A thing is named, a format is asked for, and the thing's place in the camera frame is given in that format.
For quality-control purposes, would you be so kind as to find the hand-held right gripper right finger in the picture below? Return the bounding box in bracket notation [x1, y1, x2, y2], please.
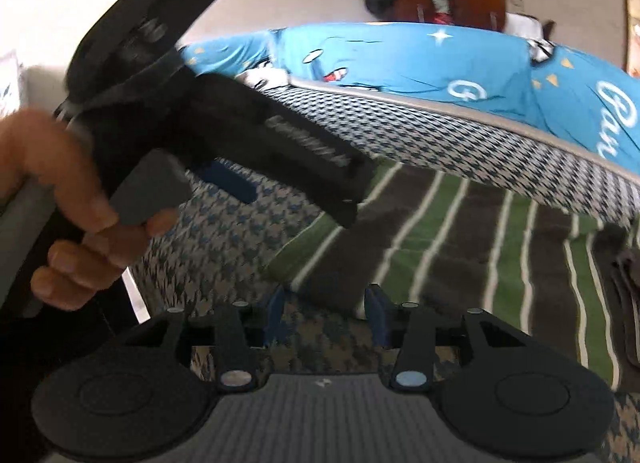
[364, 284, 522, 392]

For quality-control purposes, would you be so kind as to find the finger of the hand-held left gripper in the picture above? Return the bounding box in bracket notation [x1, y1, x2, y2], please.
[197, 158, 257, 205]

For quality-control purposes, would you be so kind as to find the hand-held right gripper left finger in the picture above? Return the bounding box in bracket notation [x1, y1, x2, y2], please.
[120, 285, 287, 392]

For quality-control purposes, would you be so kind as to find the green brown striped t-shirt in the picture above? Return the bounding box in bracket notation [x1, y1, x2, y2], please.
[262, 160, 640, 390]

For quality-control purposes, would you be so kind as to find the person's left hand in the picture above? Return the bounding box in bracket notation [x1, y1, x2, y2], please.
[0, 108, 179, 312]

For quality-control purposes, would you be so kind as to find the blue printed bolster cushion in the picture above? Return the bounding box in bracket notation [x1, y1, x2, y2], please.
[180, 20, 640, 162]

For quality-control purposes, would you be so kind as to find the brown wooden chair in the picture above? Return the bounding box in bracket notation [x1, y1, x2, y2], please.
[395, 0, 442, 25]
[452, 0, 507, 32]

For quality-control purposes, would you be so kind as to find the table with white cloth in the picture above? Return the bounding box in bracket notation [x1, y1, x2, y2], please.
[502, 12, 547, 40]

